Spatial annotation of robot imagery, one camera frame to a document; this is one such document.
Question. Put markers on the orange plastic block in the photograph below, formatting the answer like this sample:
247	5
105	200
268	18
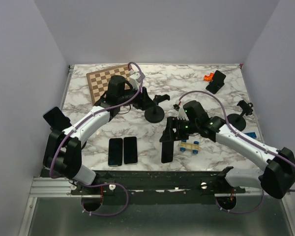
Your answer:
209	77

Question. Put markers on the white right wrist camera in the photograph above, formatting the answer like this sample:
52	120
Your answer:
181	112

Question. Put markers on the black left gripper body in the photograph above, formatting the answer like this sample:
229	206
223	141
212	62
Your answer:
140	103

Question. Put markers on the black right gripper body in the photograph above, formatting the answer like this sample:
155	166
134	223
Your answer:
182	127

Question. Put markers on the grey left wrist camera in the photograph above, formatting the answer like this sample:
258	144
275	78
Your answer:
135	79

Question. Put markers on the black round-base pole phone stand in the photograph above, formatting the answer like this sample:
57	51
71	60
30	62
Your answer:
155	114

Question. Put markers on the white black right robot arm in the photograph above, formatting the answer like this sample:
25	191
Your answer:
275	173

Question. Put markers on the blue toy brick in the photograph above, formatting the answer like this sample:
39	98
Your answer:
251	134

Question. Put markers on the black phone with silver edge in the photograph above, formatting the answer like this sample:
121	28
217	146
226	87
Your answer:
130	151

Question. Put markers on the wooden toy car blue wheels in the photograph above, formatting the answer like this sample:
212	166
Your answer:
194	146

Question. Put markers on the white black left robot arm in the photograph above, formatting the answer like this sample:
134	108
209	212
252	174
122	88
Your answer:
63	154

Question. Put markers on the aluminium frame rail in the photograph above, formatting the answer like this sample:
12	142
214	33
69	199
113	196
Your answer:
44	187

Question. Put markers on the wooden chessboard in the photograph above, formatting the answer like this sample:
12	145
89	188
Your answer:
98	80

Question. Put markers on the black folding phone stand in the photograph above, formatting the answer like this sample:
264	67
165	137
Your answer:
216	83

